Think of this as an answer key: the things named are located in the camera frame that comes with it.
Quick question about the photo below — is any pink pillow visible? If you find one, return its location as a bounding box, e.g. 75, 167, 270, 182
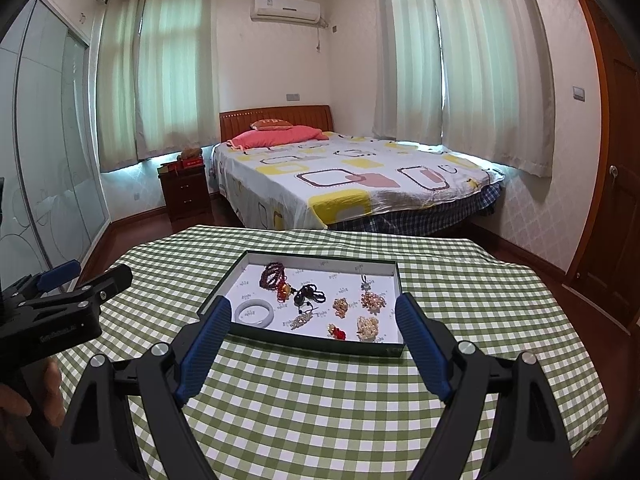
226, 125, 331, 151

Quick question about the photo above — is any narrow cream curtain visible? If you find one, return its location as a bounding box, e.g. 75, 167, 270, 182
372, 0, 446, 143
97, 0, 146, 173

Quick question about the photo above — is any white jade bangle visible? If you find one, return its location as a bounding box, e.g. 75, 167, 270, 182
235, 299, 276, 328

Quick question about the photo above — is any wooden bed headboard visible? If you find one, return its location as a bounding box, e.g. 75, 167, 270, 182
219, 105, 333, 142

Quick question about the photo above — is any wide cream curtain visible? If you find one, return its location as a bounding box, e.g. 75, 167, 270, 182
435, 0, 556, 178
135, 0, 221, 161

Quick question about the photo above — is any green checked tablecloth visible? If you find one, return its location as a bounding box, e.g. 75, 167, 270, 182
55, 225, 608, 480

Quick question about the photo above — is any brown wooden door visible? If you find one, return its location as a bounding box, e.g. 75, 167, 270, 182
562, 0, 640, 333

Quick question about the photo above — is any glass sliding wardrobe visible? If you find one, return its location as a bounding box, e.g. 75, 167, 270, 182
0, 0, 111, 286

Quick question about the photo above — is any white air conditioner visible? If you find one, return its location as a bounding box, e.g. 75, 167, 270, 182
252, 0, 322, 26

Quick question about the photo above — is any dark wooden nightstand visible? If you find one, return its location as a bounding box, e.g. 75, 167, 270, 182
159, 164, 210, 223

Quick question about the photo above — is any rhinestone brooch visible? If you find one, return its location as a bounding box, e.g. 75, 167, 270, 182
285, 312, 316, 332

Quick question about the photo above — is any dark red bead bracelet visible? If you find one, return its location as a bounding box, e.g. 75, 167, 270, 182
259, 260, 290, 291

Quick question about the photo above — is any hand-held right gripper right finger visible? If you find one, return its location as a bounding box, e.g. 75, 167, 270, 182
395, 292, 573, 480

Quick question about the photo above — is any blue plaid mattress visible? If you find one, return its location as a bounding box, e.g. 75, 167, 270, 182
325, 182, 503, 235

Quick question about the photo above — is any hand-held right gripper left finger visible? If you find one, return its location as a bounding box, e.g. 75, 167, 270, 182
52, 296, 233, 480

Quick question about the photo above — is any black cord pendant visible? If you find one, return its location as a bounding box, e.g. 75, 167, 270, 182
292, 284, 326, 311

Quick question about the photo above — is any patterned white bed sheet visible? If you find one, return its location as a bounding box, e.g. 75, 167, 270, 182
210, 130, 506, 233

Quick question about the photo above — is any person's left hand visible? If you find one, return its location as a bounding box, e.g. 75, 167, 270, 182
0, 357, 65, 433

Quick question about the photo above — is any orange cushion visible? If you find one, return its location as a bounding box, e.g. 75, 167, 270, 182
250, 117, 293, 132

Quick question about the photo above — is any shallow dark green box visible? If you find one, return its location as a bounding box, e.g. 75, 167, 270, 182
197, 250, 403, 361

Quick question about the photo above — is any pearl hair clip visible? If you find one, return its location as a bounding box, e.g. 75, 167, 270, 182
356, 316, 381, 343

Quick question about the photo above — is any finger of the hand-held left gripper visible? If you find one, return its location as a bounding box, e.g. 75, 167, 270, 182
17, 263, 134, 320
9, 259, 82, 302

